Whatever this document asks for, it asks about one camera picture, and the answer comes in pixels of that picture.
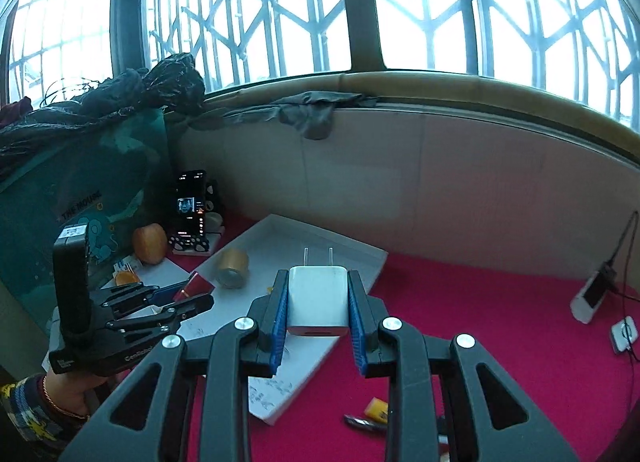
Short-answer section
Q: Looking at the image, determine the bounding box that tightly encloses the wooden window sill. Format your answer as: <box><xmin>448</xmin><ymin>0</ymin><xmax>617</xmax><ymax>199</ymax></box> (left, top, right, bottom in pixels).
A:
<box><xmin>202</xmin><ymin>70</ymin><xmax>640</xmax><ymax>163</ymax></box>

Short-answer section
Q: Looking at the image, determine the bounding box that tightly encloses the small white square device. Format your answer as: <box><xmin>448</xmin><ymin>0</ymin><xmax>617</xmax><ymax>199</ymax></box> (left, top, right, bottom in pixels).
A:
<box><xmin>611</xmin><ymin>318</ymin><xmax>640</xmax><ymax>354</ymax></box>

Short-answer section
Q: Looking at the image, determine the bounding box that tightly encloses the red tablecloth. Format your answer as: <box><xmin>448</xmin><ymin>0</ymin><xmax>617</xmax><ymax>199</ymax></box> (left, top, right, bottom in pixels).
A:
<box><xmin>192</xmin><ymin>212</ymin><xmax>640</xmax><ymax>462</ymax></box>

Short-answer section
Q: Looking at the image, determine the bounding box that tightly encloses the wooden apple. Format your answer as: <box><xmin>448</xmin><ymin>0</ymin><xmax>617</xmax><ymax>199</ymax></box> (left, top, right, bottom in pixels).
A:
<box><xmin>131</xmin><ymin>223</ymin><xmax>168</xmax><ymax>265</ymax></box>

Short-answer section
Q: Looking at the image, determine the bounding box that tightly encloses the person's left forearm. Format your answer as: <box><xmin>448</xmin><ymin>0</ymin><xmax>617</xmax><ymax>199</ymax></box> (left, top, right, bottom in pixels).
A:
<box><xmin>0</xmin><ymin>374</ymin><xmax>108</xmax><ymax>462</ymax></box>

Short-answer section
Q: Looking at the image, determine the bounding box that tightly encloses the grey cloth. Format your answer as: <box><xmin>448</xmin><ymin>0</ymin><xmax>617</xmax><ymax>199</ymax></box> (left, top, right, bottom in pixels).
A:
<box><xmin>187</xmin><ymin>91</ymin><xmax>378</xmax><ymax>140</ymax></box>

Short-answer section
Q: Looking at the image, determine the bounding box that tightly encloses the white cardboard tray box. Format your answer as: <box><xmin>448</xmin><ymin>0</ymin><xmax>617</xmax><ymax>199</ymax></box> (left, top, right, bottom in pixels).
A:
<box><xmin>175</xmin><ymin>213</ymin><xmax>389</xmax><ymax>427</ymax></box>

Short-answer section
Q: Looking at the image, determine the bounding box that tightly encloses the black plug-in charger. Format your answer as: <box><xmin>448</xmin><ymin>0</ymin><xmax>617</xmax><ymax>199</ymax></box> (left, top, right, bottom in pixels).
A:
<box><xmin>597</xmin><ymin>262</ymin><xmax>621</xmax><ymax>293</ymax></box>

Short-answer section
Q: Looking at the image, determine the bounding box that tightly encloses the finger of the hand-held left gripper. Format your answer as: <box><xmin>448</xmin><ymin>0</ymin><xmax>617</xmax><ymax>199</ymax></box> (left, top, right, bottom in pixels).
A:
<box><xmin>105</xmin><ymin>292</ymin><xmax>216</xmax><ymax>338</ymax></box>
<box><xmin>100</xmin><ymin>281</ymin><xmax>190</xmax><ymax>318</ymax></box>

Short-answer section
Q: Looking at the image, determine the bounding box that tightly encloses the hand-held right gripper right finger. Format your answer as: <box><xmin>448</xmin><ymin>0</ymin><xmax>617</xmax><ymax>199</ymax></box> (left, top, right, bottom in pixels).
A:
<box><xmin>347</xmin><ymin>269</ymin><xmax>581</xmax><ymax>462</ymax></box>

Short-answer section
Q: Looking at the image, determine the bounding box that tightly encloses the smartphone on panda stand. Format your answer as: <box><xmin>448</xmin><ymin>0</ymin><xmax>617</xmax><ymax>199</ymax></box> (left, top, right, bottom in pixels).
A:
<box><xmin>170</xmin><ymin>179</ymin><xmax>227</xmax><ymax>257</ymax></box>

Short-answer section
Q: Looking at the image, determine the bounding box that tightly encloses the white power strip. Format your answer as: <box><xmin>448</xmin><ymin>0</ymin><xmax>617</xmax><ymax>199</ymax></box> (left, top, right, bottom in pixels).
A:
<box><xmin>571</xmin><ymin>269</ymin><xmax>618</xmax><ymax>324</ymax></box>

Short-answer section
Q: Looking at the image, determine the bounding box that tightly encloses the dark red cylindrical cap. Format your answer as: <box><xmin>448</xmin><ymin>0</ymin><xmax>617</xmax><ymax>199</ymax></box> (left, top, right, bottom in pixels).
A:
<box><xmin>172</xmin><ymin>272</ymin><xmax>217</xmax><ymax>304</ymax></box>

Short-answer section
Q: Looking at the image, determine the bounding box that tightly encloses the black charging cable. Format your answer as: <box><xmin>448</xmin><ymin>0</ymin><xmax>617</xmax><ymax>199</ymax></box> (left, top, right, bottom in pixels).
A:
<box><xmin>607</xmin><ymin>212</ymin><xmax>640</xmax><ymax>273</ymax></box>

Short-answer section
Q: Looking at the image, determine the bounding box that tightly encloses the window with metal grille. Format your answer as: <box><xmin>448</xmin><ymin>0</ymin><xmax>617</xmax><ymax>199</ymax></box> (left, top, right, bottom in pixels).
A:
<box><xmin>0</xmin><ymin>0</ymin><xmax>640</xmax><ymax>143</ymax></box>

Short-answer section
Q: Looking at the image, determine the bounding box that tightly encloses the green gift bag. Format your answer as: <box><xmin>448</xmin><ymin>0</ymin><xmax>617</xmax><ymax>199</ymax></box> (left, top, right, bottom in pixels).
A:
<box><xmin>0</xmin><ymin>110</ymin><xmax>173</xmax><ymax>323</ymax></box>

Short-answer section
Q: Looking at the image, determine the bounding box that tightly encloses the black smartphone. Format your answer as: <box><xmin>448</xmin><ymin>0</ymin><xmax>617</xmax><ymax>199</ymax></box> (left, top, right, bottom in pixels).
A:
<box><xmin>175</xmin><ymin>169</ymin><xmax>208</xmax><ymax>238</ymax></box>

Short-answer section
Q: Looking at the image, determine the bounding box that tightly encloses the white USB charger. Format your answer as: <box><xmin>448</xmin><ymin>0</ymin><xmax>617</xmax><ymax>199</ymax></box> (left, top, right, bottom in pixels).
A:
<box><xmin>286</xmin><ymin>247</ymin><xmax>349</xmax><ymax>338</ymax></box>

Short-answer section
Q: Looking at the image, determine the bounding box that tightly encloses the brown tape roll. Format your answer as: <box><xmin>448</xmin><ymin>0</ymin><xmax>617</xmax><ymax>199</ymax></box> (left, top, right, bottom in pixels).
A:
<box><xmin>215</xmin><ymin>248</ymin><xmax>251</xmax><ymax>289</ymax></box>

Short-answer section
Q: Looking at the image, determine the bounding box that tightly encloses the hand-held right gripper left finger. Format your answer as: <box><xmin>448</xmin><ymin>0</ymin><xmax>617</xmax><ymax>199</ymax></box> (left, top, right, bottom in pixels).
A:
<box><xmin>60</xmin><ymin>269</ymin><xmax>291</xmax><ymax>462</ymax></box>

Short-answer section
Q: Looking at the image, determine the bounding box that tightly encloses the yellow lighter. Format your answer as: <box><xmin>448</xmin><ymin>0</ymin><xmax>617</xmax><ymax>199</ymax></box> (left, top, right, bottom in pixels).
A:
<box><xmin>364</xmin><ymin>397</ymin><xmax>390</xmax><ymax>425</ymax></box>

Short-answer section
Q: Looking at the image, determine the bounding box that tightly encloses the black plastic bag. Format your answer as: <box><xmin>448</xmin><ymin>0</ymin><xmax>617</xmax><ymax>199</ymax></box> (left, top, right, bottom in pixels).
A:
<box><xmin>0</xmin><ymin>53</ymin><xmax>207</xmax><ymax>153</ymax></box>

